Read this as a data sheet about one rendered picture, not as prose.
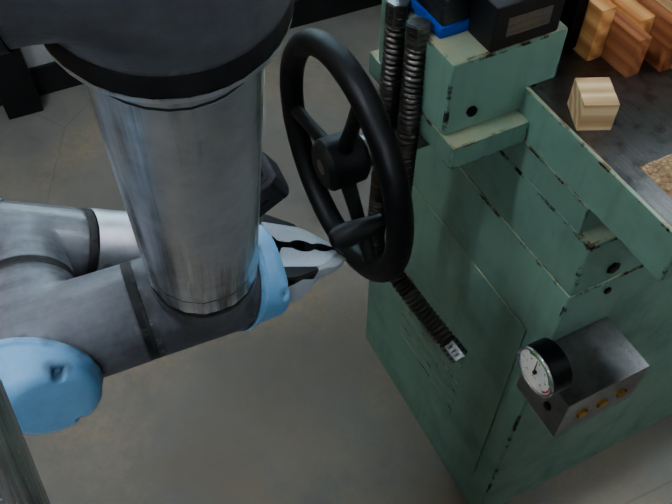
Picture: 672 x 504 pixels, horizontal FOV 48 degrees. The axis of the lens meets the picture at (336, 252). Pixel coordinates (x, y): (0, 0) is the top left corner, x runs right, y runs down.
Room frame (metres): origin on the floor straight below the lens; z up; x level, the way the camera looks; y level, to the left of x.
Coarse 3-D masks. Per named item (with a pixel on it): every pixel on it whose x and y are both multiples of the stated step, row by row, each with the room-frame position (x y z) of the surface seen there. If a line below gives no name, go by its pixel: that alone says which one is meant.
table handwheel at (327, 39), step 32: (320, 32) 0.64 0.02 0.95; (288, 64) 0.69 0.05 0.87; (352, 64) 0.58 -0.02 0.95; (288, 96) 0.70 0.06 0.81; (352, 96) 0.55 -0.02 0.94; (288, 128) 0.70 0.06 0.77; (320, 128) 0.66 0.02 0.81; (352, 128) 0.57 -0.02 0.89; (384, 128) 0.52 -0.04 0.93; (320, 160) 0.59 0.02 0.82; (352, 160) 0.58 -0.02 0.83; (384, 160) 0.50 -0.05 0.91; (320, 192) 0.65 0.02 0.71; (352, 192) 0.57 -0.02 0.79; (384, 192) 0.49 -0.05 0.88; (352, 256) 0.55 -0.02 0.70; (384, 256) 0.48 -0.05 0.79
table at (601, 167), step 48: (528, 96) 0.61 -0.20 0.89; (624, 96) 0.60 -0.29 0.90; (432, 144) 0.59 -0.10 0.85; (480, 144) 0.57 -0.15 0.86; (528, 144) 0.59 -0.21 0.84; (576, 144) 0.54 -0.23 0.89; (624, 144) 0.53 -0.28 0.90; (576, 192) 0.52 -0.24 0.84; (624, 192) 0.47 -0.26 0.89; (624, 240) 0.46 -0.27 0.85
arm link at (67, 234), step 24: (0, 216) 0.37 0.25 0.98; (24, 216) 0.38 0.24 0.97; (48, 216) 0.39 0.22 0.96; (72, 216) 0.39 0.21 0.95; (0, 240) 0.35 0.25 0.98; (24, 240) 0.35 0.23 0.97; (48, 240) 0.36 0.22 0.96; (72, 240) 0.37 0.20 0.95; (96, 240) 0.38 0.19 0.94; (72, 264) 0.36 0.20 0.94; (96, 264) 0.36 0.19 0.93
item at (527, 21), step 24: (432, 0) 0.63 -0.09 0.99; (456, 0) 0.62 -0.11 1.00; (480, 0) 0.61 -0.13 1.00; (504, 0) 0.60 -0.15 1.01; (528, 0) 0.61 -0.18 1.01; (552, 0) 0.62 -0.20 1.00; (432, 24) 0.63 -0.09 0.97; (456, 24) 0.62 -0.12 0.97; (480, 24) 0.61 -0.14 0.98; (504, 24) 0.60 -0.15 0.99; (528, 24) 0.61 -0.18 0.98; (552, 24) 0.62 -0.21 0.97
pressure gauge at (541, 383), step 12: (528, 348) 0.43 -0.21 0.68; (540, 348) 0.43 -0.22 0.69; (552, 348) 0.43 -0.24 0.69; (528, 360) 0.43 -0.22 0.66; (540, 360) 0.42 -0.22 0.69; (552, 360) 0.42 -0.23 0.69; (564, 360) 0.42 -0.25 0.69; (528, 372) 0.43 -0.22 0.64; (540, 372) 0.41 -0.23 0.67; (552, 372) 0.40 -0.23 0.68; (564, 372) 0.41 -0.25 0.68; (528, 384) 0.42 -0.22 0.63; (540, 384) 0.41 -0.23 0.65; (552, 384) 0.39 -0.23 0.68; (564, 384) 0.40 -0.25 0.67; (540, 396) 0.40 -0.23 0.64
